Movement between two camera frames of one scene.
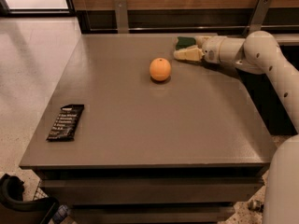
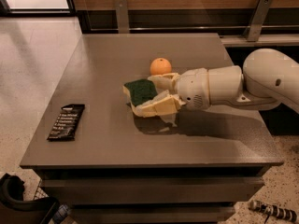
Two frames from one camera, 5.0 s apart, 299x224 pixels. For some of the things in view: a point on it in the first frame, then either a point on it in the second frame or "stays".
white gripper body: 210,49 → 192,89
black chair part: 15,210 stays
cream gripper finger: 200,40 → 166,81
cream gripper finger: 190,53 → 163,105
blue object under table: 61,214 stays
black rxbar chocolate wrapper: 66,123 stays
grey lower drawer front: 149,214 stays
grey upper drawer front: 150,191 stays
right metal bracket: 259,15 stays
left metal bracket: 121,8 stays
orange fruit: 160,69 stays
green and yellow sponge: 186,48 → 140,91
